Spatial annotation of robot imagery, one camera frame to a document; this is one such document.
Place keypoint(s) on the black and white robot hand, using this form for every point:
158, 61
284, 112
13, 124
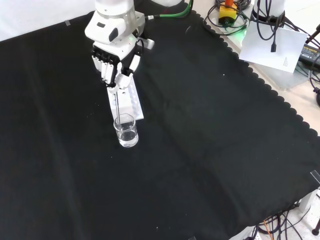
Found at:
117, 53

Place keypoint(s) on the clear glass rod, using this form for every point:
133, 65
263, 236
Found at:
118, 107

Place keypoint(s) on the white test tube rack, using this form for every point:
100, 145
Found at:
127, 105

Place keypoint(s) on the small clear glass beaker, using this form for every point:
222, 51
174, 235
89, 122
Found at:
127, 136

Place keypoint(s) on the grey tape strip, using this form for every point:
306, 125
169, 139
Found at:
67, 23
315, 175

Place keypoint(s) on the black bench cloth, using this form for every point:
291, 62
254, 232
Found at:
175, 150

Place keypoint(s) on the yellow stop button box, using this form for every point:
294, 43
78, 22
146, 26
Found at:
227, 13

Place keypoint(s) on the white paper board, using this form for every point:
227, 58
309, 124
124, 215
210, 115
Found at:
282, 52

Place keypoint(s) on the black power adapter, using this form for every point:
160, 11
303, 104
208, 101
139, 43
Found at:
309, 53

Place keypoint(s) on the black tripod head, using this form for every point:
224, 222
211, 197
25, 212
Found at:
317, 96

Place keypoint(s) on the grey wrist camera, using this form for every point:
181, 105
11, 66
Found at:
150, 44

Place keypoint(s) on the white metal bench bracket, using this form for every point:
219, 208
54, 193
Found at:
310, 200

